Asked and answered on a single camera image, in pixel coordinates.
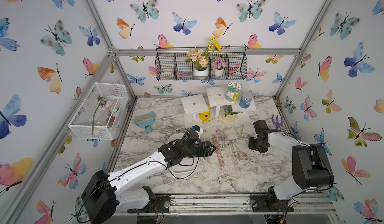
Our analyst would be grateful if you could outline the clear triangle ruler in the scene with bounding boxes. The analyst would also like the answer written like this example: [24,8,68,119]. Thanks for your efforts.
[234,125,244,138]

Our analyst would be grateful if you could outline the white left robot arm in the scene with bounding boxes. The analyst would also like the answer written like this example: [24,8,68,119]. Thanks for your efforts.
[81,127,216,224]

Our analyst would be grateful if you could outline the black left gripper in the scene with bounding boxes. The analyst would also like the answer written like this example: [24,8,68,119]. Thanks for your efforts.
[180,141,216,159]

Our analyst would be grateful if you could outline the pink isosceles triangle ruler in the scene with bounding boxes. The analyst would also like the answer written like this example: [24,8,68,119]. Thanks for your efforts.
[236,148,251,161]

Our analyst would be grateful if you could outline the white mesh wall box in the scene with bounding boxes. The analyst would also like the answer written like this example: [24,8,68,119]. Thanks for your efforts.
[68,83,129,140]

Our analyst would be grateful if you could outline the purple pink garden rake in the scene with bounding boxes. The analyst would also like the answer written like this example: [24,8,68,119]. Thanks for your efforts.
[272,115,284,131]

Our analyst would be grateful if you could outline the white tiered display stand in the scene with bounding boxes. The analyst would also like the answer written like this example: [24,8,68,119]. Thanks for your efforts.
[181,87,257,127]

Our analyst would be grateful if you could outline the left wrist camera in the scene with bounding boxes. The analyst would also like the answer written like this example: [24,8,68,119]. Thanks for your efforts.
[191,125,203,137]

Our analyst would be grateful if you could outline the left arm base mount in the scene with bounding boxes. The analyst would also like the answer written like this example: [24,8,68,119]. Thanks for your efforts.
[126,186,171,214]

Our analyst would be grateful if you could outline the black wire wall basket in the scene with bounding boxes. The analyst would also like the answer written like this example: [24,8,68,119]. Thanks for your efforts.
[155,46,248,82]

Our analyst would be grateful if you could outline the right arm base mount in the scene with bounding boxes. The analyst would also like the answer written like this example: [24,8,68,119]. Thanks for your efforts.
[250,192,294,213]

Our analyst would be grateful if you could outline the white pot beige flowers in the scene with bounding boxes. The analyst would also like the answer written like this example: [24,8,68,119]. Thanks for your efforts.
[185,36,222,77]

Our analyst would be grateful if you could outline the artificial pink flower stem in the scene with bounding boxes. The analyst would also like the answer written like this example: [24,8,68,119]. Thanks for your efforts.
[91,95,113,135]

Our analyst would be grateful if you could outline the white pot purple flowers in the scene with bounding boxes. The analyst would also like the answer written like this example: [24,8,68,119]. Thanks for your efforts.
[212,56,227,77]

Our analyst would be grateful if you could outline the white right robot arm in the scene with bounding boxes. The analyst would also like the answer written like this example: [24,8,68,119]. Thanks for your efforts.
[249,120,335,201]

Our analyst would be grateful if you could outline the teal dustpan brush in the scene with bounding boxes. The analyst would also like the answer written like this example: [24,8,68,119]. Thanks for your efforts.
[134,112,156,133]

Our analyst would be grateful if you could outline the white storage box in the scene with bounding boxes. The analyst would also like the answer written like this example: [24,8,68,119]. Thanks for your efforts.
[170,158,199,178]

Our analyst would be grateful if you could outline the blue lidded jar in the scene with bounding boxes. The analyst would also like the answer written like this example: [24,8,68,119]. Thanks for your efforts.
[239,92,253,109]

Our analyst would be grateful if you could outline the sunflower seed jar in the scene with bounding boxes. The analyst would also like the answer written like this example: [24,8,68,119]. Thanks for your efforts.
[225,82,242,102]

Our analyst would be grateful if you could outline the cream bubble plant pot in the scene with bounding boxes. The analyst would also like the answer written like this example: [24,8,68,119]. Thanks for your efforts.
[222,110,242,123]

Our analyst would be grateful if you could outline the yellow can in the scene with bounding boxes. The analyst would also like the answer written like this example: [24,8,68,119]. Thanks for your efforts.
[200,105,211,122]

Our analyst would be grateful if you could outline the clear stencil ruler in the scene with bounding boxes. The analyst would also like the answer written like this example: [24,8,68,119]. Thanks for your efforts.
[226,141,238,166]

